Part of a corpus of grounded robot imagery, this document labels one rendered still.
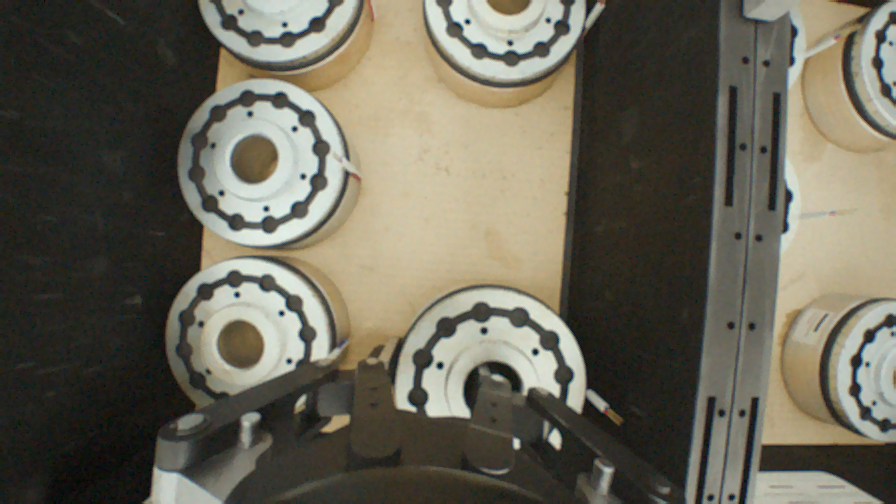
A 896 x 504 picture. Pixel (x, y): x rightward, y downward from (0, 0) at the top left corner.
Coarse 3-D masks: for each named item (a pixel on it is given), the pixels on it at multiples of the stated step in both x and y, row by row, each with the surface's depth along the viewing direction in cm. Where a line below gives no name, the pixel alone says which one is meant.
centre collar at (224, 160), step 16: (240, 128) 15; (256, 128) 15; (272, 128) 15; (224, 144) 15; (240, 144) 15; (288, 144) 15; (224, 160) 15; (288, 160) 15; (224, 176) 15; (272, 176) 15; (288, 176) 15; (240, 192) 15; (256, 192) 15; (272, 192) 15
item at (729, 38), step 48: (0, 0) 9; (720, 0) 9; (0, 48) 9; (720, 48) 9; (720, 96) 9; (720, 144) 9; (720, 192) 9; (720, 240) 9; (720, 288) 9; (720, 336) 9; (720, 384) 9; (720, 432) 9; (672, 480) 10; (720, 480) 9
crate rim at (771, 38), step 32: (768, 32) 9; (768, 64) 9; (768, 96) 9; (768, 128) 9; (768, 160) 9; (768, 192) 9; (768, 224) 9; (768, 256) 9; (768, 288) 9; (768, 320) 9; (736, 352) 9; (768, 352) 9; (736, 384) 9; (736, 416) 9; (736, 448) 9; (736, 480) 9
